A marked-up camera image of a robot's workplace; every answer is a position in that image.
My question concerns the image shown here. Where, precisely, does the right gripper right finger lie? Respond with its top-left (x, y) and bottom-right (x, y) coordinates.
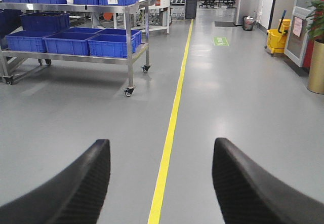
top-left (212, 137), bottom-right (323, 223)

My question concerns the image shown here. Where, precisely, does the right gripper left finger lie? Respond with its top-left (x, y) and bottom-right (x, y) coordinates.
top-left (1, 139), bottom-right (111, 223)

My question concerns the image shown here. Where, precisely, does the gold planter pot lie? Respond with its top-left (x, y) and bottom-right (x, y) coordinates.
top-left (307, 39), bottom-right (323, 94)

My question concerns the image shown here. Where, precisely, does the front middle blue bin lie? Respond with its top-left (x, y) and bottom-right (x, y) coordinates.
top-left (43, 27), bottom-right (101, 56)

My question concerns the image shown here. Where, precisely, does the blue bin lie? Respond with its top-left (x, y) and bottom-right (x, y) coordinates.
top-left (6, 30), bottom-right (55, 53)
top-left (43, 27), bottom-right (101, 56)
top-left (88, 28), bottom-right (128, 58)

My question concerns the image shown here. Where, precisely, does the steel wheeled cart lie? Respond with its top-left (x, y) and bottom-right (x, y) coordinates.
top-left (1, 0), bottom-right (156, 97)

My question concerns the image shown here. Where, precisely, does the yellow mop bucket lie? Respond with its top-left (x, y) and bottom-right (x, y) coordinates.
top-left (264, 10), bottom-right (291, 57)

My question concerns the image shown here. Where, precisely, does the front right blue bin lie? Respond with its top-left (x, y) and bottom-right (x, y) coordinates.
top-left (88, 28), bottom-right (128, 58)

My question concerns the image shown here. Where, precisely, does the front left blue bin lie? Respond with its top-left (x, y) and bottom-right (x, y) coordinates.
top-left (6, 30), bottom-right (55, 53)

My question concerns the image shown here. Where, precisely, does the mesh waste basket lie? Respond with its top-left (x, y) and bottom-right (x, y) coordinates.
top-left (242, 16), bottom-right (256, 31)

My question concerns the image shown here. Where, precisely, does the green potted plant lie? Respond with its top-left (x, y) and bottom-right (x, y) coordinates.
top-left (306, 0), bottom-right (323, 43)

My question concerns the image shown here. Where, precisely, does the black trash bin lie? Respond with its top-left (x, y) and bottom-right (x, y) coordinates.
top-left (185, 0), bottom-right (197, 20)

